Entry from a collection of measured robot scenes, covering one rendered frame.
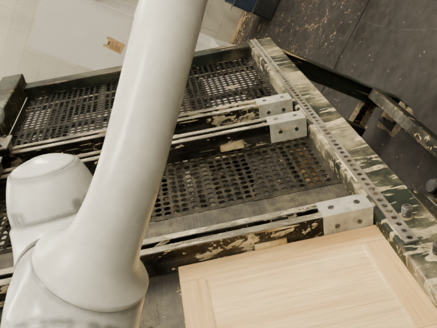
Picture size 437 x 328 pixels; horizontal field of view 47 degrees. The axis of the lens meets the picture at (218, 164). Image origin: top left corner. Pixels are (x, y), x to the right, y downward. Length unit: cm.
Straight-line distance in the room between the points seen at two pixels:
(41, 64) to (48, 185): 579
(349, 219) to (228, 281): 33
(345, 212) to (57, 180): 83
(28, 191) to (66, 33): 423
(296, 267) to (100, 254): 81
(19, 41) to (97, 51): 169
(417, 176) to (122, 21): 299
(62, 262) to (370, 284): 82
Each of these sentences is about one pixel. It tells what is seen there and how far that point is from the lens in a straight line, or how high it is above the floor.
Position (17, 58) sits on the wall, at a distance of 633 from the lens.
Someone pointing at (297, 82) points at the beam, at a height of 85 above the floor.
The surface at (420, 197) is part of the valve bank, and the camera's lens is 135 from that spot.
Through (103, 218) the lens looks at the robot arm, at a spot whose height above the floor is 161.
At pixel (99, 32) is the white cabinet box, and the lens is 472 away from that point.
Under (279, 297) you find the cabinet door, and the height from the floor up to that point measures 113.
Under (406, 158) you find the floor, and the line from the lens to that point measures 273.
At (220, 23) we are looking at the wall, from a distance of 622.
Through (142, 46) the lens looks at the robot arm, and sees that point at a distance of 43.
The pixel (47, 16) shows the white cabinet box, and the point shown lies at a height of 197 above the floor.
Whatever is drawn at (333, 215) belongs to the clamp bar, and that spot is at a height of 101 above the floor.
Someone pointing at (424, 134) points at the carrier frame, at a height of 18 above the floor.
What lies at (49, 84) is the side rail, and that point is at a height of 174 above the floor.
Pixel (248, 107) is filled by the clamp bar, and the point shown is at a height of 106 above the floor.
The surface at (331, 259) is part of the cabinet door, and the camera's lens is 119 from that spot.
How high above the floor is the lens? 167
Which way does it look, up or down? 19 degrees down
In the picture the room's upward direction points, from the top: 72 degrees counter-clockwise
